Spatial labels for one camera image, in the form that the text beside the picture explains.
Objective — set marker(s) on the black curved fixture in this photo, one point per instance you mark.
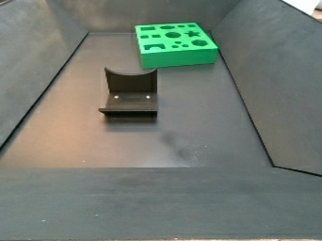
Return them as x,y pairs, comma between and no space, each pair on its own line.
133,92

